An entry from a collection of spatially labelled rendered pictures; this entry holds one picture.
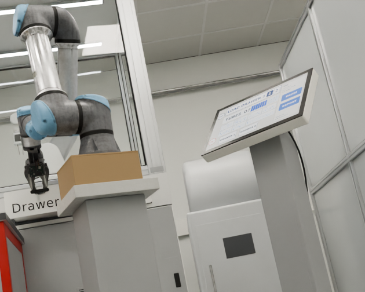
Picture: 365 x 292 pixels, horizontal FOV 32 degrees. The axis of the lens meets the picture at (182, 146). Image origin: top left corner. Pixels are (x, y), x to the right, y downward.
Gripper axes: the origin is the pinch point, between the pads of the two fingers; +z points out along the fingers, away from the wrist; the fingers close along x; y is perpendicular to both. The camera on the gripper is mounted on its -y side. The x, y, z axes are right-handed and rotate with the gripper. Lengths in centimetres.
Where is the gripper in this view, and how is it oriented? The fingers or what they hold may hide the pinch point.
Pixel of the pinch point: (39, 189)
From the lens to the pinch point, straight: 266.9
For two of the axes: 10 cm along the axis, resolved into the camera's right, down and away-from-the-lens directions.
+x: 9.7, -1.5, 1.8
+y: 2.1, 3.1, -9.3
